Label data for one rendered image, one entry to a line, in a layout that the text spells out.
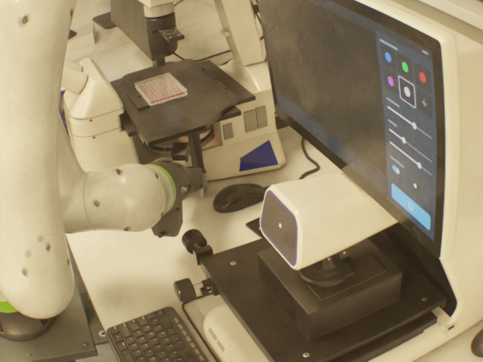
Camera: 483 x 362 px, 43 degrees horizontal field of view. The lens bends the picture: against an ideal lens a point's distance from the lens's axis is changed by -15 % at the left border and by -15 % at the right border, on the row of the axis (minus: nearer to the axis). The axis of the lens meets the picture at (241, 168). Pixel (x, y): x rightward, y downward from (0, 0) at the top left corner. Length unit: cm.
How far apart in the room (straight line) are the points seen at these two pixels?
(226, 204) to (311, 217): 60
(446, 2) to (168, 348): 73
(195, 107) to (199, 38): 105
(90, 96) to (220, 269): 48
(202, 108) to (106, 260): 36
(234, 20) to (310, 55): 64
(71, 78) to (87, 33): 124
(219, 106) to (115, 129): 22
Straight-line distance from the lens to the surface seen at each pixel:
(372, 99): 78
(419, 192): 75
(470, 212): 92
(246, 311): 104
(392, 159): 79
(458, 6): 103
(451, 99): 65
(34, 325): 114
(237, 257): 115
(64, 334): 114
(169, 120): 138
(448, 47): 63
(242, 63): 157
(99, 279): 132
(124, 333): 116
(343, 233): 89
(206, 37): 246
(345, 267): 93
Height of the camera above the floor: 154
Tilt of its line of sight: 30 degrees down
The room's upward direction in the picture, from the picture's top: 7 degrees counter-clockwise
